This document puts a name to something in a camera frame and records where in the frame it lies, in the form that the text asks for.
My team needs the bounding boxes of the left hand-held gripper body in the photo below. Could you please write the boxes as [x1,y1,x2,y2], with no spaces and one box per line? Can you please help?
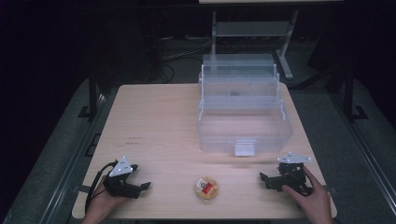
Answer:
[103,156,142,200]

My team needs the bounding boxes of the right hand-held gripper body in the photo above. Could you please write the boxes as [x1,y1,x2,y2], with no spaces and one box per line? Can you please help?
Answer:
[270,151,313,197]

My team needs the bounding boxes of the clear plastic storage box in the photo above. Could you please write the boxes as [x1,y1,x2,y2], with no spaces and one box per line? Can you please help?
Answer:
[196,53,294,157]

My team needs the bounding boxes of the round yellow tin red label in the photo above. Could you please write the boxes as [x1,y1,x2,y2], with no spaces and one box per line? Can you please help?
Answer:
[194,176,219,202]

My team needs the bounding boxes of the person's left hand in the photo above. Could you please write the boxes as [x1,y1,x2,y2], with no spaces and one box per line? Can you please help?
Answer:
[81,176,129,224]

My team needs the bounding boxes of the person's right hand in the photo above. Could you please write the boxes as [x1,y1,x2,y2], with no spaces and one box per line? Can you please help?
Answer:
[281,165,334,224]

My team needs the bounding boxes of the grey metal stand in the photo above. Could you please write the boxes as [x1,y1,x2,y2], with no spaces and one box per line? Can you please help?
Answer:
[210,9,300,80]

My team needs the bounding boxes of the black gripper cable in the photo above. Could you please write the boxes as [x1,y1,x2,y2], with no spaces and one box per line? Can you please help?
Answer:
[85,161,119,214]

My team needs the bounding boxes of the black metal stand post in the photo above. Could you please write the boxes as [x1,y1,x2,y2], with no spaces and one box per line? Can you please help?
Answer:
[78,69,100,119]
[342,66,370,123]

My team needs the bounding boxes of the floor cables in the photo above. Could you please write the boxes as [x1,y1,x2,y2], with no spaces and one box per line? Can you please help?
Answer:
[160,35,214,83]

